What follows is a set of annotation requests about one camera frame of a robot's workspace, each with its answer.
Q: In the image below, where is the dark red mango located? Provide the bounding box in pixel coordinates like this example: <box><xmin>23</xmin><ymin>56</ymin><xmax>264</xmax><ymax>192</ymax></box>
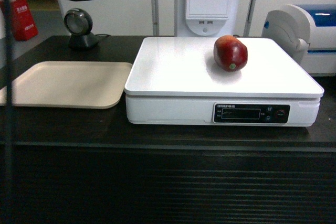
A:
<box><xmin>213</xmin><ymin>35</ymin><xmax>248</xmax><ymax>72</ymax></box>

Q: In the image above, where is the white checkout scale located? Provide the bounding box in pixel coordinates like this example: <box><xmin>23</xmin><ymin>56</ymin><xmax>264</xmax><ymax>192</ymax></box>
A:
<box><xmin>125</xmin><ymin>37</ymin><xmax>324</xmax><ymax>127</ymax></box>

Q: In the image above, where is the black checkout counter cabinet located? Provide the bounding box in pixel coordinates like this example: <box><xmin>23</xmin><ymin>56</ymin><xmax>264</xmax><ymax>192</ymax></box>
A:
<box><xmin>0</xmin><ymin>35</ymin><xmax>336</xmax><ymax>224</ymax></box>

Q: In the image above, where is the beige plastic tray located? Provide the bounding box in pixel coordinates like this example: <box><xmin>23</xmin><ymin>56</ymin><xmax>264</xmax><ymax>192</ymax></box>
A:
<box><xmin>12</xmin><ymin>61</ymin><xmax>132</xmax><ymax>109</ymax></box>

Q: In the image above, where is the white receipt printer kiosk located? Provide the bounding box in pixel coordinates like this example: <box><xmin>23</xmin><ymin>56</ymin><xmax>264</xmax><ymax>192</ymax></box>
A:
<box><xmin>174</xmin><ymin>0</ymin><xmax>239</xmax><ymax>37</ymax></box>

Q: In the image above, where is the black barcode scanner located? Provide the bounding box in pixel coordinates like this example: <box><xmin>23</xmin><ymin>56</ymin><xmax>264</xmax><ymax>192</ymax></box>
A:
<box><xmin>64</xmin><ymin>8</ymin><xmax>99</xmax><ymax>50</ymax></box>

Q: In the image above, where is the white blue label printer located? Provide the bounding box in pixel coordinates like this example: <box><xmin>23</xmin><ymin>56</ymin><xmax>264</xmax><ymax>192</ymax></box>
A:
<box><xmin>261</xmin><ymin>4</ymin><xmax>335</xmax><ymax>76</ymax></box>

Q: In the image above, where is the red fire extinguisher box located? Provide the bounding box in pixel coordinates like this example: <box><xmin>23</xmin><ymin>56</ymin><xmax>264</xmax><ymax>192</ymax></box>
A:
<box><xmin>10</xmin><ymin>0</ymin><xmax>38</xmax><ymax>41</ymax></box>

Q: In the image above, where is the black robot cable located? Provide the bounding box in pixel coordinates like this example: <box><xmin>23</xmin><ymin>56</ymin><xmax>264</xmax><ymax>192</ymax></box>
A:
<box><xmin>0</xmin><ymin>0</ymin><xmax>16</xmax><ymax>224</ymax></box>

